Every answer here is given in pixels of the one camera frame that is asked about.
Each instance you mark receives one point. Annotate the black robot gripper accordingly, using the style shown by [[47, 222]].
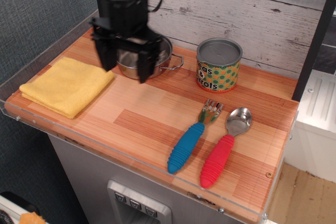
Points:
[[125, 26]]

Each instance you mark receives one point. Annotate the yellow rag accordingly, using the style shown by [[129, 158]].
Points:
[[67, 87]]

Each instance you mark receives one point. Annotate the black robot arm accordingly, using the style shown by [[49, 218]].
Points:
[[123, 25]]

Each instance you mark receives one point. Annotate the small steel pot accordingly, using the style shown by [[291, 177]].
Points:
[[127, 60]]

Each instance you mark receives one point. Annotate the peas and carrots toy can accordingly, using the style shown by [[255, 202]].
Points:
[[218, 64]]

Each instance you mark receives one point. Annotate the clear acrylic table guard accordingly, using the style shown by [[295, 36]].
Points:
[[142, 123]]

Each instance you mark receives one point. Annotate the grey toy fridge cabinet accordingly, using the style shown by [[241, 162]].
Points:
[[89, 174]]

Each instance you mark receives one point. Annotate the silver dispenser button panel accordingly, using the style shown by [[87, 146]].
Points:
[[130, 206]]

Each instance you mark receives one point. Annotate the orange object bottom left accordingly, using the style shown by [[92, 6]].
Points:
[[31, 218]]

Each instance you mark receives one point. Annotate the white toy sink unit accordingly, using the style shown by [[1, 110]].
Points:
[[311, 146]]

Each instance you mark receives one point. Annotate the blue handled fork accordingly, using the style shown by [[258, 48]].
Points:
[[186, 144]]

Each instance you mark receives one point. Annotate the red handled spoon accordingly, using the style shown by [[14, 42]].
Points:
[[237, 123]]

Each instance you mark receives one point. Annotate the dark vertical post right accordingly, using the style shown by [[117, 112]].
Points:
[[312, 54]]

